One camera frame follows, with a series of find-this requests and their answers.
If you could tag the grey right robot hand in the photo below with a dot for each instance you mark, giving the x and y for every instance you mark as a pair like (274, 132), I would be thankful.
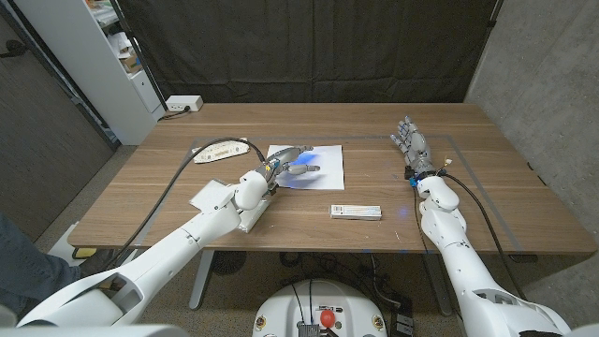
(417, 146)

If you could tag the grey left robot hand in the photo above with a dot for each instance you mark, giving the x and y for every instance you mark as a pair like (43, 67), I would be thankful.
(281, 161)

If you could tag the white paper sheet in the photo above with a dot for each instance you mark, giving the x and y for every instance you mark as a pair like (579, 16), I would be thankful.
(330, 173)

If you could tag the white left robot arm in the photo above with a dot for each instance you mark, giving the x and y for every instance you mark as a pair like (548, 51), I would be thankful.
(164, 257)

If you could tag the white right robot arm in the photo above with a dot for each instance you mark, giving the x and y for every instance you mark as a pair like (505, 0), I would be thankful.
(468, 271)

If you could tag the white toothpaste box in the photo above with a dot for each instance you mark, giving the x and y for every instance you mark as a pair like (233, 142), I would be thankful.
(355, 212)

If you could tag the clear plastic packet with card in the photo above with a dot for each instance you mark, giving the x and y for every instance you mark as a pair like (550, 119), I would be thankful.
(255, 215)

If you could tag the long white patterned package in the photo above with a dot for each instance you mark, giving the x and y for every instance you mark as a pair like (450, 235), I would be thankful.
(220, 150)

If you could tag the white power strip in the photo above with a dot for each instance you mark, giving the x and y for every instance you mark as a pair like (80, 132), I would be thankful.
(184, 103)

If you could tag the round black floor fan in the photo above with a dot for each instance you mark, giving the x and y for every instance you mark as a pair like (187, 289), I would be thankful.
(228, 262)

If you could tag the black backdrop curtain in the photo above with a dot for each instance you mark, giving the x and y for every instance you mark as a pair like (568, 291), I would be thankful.
(309, 47)

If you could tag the grey table leg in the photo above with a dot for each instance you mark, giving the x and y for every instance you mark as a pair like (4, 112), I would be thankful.
(439, 285)
(201, 281)

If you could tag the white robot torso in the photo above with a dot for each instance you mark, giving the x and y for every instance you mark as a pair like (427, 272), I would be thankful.
(318, 304)

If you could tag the red emergency stop button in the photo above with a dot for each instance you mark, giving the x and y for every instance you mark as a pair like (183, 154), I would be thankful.
(327, 318)

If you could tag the black floor power strip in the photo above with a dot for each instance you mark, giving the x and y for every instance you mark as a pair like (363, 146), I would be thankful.
(402, 320)

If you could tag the black backdrop pole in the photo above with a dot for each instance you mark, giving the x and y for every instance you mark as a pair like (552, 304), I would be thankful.
(140, 56)

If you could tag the small cardboard box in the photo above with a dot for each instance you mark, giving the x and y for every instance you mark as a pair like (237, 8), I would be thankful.
(131, 63)

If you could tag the dark shoe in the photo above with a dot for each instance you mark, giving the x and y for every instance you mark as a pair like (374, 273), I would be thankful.
(96, 262)

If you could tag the white shelf cabinet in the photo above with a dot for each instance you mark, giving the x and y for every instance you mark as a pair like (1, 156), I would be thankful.
(89, 61)

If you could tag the person's leg in jeans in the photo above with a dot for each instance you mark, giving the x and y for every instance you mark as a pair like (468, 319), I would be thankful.
(28, 276)

